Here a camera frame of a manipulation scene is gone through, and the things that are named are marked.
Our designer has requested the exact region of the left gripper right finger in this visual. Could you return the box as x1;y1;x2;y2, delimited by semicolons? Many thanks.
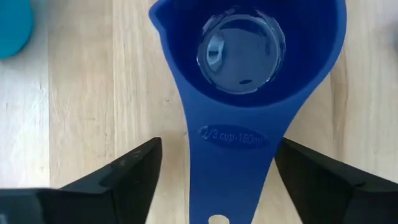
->
274;138;398;224

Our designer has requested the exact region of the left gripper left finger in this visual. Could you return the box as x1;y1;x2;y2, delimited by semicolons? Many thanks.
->
0;136;163;224

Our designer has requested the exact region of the dark blue measuring cup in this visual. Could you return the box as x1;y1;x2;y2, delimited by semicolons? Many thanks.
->
148;0;348;224

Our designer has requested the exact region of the teal measuring cup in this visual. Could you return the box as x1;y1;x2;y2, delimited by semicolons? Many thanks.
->
0;0;34;60

